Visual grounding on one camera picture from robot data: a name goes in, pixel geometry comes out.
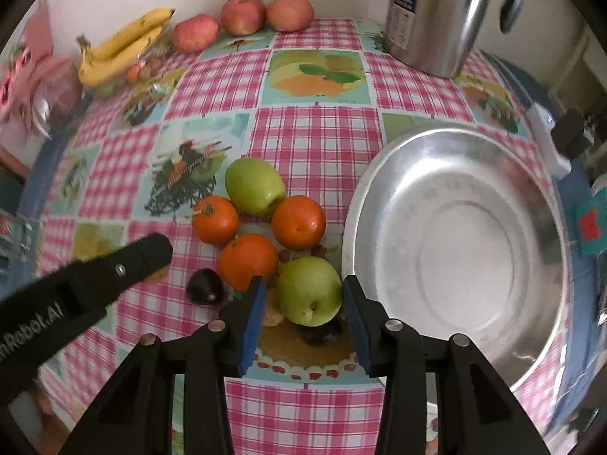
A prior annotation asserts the bunch of bananas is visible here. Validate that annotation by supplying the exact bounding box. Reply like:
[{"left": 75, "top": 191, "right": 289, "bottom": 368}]
[{"left": 77, "top": 7, "right": 175, "bottom": 87}]

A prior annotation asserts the small tan fruit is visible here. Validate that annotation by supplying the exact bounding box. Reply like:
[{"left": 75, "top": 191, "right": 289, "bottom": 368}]
[{"left": 261, "top": 289, "right": 285, "bottom": 327}]

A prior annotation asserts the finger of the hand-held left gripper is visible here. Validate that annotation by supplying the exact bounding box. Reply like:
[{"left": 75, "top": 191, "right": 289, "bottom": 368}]
[{"left": 64, "top": 233, "right": 174, "bottom": 310}]

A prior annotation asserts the black power adapter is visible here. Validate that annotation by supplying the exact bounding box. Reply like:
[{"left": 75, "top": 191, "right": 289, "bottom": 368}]
[{"left": 552, "top": 110, "right": 591, "bottom": 157}]

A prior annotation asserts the stainless steel kettle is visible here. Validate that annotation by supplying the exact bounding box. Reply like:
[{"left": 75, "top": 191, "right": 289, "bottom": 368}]
[{"left": 383, "top": 0, "right": 528, "bottom": 79}]

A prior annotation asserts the dark plum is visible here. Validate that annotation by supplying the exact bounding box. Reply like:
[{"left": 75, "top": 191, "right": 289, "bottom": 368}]
[
  {"left": 186, "top": 268, "right": 225, "bottom": 305},
  {"left": 300, "top": 318, "right": 343, "bottom": 347}
]

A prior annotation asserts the orange with stem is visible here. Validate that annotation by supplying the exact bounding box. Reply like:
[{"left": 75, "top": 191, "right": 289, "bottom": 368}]
[{"left": 191, "top": 196, "right": 240, "bottom": 247}]

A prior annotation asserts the green apple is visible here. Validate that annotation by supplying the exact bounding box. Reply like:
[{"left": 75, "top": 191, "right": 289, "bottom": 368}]
[
  {"left": 276, "top": 256, "right": 343, "bottom": 327},
  {"left": 224, "top": 157, "right": 286, "bottom": 217}
]

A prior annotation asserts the red apple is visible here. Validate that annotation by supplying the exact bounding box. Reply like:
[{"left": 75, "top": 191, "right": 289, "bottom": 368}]
[
  {"left": 266, "top": 0, "right": 316, "bottom": 33},
  {"left": 171, "top": 14, "right": 220, "bottom": 54},
  {"left": 220, "top": 0, "right": 266, "bottom": 36}
]

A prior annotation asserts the glass fruit bowl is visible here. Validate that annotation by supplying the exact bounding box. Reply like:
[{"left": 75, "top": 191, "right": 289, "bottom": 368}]
[{"left": 83, "top": 28, "right": 175, "bottom": 100}]

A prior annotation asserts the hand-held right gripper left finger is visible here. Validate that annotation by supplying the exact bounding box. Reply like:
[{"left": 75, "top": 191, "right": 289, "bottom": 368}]
[{"left": 59, "top": 275, "right": 267, "bottom": 455}]

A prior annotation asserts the white power strip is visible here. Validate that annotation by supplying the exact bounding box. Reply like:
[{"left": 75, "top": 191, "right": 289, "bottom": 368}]
[{"left": 526, "top": 102, "right": 572, "bottom": 178}]

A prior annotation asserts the stainless steel basin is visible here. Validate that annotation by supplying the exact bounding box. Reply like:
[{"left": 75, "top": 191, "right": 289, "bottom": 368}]
[{"left": 340, "top": 122, "right": 572, "bottom": 389}]

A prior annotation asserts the teal box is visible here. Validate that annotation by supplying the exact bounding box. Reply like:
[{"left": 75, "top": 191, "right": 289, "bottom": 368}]
[{"left": 574, "top": 196, "right": 607, "bottom": 257}]

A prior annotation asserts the pink patterned bag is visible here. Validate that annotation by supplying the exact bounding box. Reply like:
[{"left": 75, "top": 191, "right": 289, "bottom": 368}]
[{"left": 0, "top": 0, "right": 86, "bottom": 138}]

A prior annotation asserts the pink checked tablecloth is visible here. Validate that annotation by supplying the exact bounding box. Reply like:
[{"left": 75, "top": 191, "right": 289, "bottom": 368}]
[{"left": 35, "top": 18, "right": 565, "bottom": 455}]

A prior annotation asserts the clear container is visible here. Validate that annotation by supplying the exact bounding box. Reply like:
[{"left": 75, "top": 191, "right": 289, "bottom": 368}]
[{"left": 0, "top": 213, "right": 42, "bottom": 273}]

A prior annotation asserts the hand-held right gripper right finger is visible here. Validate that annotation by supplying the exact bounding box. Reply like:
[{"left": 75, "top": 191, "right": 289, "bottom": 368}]
[{"left": 341, "top": 275, "right": 553, "bottom": 455}]

